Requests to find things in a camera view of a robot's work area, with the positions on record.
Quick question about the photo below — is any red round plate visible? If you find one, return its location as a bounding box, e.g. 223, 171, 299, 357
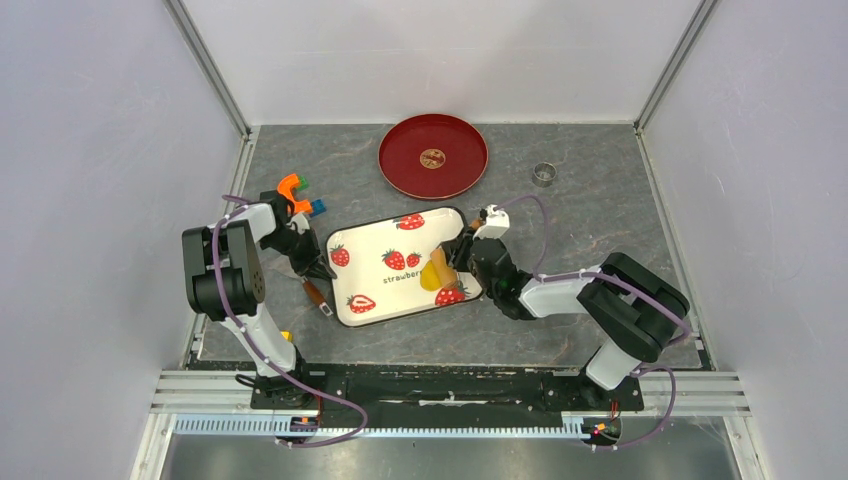
377, 113, 489, 201

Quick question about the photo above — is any small metal ring cutter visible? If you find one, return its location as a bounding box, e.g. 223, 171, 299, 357
532, 162, 557, 188

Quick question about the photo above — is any yellow dough ball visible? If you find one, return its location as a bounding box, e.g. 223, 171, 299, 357
419, 261, 443, 292

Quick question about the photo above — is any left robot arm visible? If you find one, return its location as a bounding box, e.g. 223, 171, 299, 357
181, 190, 335, 408

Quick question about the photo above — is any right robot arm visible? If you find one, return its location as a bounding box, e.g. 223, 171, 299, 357
430, 237, 692, 408

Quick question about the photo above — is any wooden dough roller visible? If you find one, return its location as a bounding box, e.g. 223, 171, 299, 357
430, 224, 474, 287

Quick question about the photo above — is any metal scraper wooden handle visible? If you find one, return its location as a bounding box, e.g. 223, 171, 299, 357
282, 267, 334, 318

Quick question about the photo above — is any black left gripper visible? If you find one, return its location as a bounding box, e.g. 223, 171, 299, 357
257, 228, 334, 282

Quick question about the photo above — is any white strawberry tray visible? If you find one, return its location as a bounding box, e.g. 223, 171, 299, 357
326, 207, 482, 327

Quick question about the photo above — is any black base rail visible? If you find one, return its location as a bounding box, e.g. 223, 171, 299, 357
235, 363, 644, 429

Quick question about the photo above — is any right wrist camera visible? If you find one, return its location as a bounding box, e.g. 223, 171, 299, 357
470, 204, 510, 239

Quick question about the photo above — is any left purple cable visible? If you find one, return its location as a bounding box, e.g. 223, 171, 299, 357
210, 193, 370, 450

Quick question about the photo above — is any orange curved toy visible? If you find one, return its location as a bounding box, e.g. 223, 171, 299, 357
276, 173, 314, 215

